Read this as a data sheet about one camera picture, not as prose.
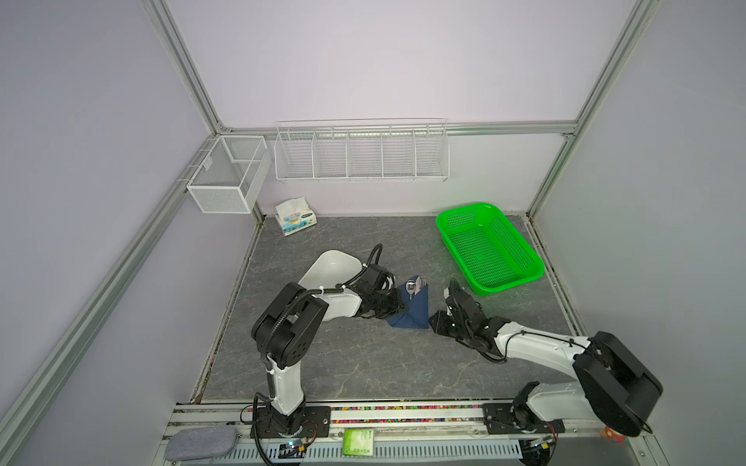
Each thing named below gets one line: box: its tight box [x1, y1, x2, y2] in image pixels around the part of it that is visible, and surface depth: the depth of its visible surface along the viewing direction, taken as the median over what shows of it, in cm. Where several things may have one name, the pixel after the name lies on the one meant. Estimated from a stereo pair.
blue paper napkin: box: [385, 275, 430, 330], surface depth 96 cm
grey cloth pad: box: [165, 426, 238, 462], surface depth 70 cm
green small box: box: [342, 428, 374, 457], surface depth 71 cm
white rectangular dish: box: [298, 249, 364, 323], surface depth 101 cm
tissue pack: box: [274, 196, 318, 237], surface depth 115 cm
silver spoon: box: [405, 278, 416, 300], surface depth 101 cm
